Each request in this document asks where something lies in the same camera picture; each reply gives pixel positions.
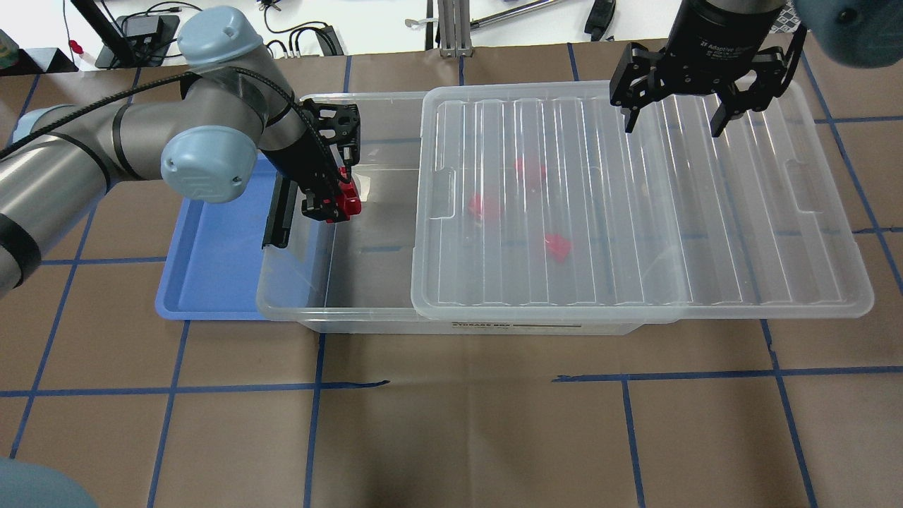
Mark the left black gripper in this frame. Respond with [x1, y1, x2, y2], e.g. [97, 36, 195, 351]
[272, 99, 362, 223]

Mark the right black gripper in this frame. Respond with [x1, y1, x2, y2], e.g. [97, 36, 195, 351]
[610, 1, 791, 138]

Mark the red block from tray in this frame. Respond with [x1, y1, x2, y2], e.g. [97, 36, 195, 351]
[335, 182, 363, 222]

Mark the clear plastic box lid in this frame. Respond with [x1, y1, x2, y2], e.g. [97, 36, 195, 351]
[411, 81, 874, 326]

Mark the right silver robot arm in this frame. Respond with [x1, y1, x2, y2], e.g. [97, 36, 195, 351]
[610, 1, 902, 137]

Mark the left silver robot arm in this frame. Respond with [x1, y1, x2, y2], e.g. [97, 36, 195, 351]
[1, 6, 362, 294]

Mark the clear plastic storage box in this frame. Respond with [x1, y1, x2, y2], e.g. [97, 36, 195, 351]
[257, 83, 689, 335]

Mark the black power adapter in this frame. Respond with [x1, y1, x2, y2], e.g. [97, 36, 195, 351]
[315, 25, 345, 56]

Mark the blue plastic tray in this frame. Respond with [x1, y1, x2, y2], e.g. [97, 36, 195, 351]
[155, 155, 277, 321]

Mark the red block centre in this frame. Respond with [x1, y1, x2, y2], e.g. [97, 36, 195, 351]
[466, 193, 503, 222]

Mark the long metal grabber rod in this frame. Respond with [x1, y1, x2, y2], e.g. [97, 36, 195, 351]
[404, 1, 562, 29]

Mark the red block upper middle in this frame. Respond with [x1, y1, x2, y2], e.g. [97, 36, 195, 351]
[515, 158, 547, 189]

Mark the red block lower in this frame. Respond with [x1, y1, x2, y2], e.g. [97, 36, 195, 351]
[544, 234, 573, 263]

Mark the black box latch handle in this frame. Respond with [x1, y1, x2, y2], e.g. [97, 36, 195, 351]
[262, 174, 298, 248]

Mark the aluminium frame post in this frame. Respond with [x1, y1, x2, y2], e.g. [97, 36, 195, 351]
[436, 0, 472, 58]

